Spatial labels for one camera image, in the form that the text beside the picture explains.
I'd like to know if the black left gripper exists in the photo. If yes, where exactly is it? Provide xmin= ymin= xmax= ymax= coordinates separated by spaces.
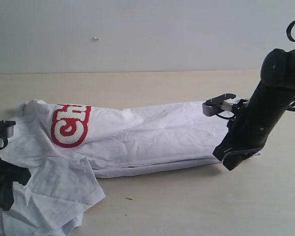
xmin=0 ymin=133 xmax=31 ymax=211

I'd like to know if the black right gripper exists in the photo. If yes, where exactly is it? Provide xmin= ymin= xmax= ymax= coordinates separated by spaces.
xmin=213 ymin=99 xmax=267 ymax=171

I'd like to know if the white t-shirt red lettering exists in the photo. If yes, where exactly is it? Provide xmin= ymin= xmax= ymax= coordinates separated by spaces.
xmin=0 ymin=100 xmax=228 ymax=236

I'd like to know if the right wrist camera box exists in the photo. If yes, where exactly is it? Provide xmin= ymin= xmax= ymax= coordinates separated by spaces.
xmin=202 ymin=93 xmax=249 ymax=117

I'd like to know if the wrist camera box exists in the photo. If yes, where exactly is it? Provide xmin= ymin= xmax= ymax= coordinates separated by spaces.
xmin=0 ymin=120 xmax=16 ymax=138
xmin=202 ymin=93 xmax=249 ymax=117

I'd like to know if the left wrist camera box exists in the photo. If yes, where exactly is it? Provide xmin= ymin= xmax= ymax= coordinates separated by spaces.
xmin=0 ymin=120 xmax=16 ymax=138

